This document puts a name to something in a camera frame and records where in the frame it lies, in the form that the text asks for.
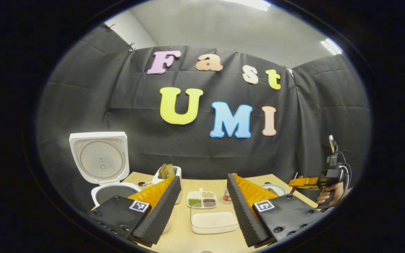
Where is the clear plastic bottle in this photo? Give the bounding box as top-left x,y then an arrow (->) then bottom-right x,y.
223,173 -> 238,205

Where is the white rice cooker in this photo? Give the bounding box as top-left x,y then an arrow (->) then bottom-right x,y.
69,132 -> 142,208

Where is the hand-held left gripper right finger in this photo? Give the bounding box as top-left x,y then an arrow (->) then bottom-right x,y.
226,173 -> 324,248

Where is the white divided bean dish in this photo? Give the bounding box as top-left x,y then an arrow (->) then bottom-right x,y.
187,188 -> 218,209

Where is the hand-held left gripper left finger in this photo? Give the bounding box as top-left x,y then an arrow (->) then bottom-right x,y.
88,176 -> 182,246

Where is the brown wooden spoon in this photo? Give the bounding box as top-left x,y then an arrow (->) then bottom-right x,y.
290,175 -> 304,194

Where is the ceiling light panel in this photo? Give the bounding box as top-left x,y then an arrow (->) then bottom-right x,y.
224,0 -> 271,12
320,38 -> 343,56

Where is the black backdrop cloth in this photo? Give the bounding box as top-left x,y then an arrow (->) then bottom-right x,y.
37,25 -> 372,211

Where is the clear rice container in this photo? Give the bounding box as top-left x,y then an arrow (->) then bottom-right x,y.
190,207 -> 240,235

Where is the light green plate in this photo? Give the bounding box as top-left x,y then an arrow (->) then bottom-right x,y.
261,183 -> 287,196

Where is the white toaster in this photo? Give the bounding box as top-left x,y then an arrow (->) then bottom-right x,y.
152,165 -> 182,204

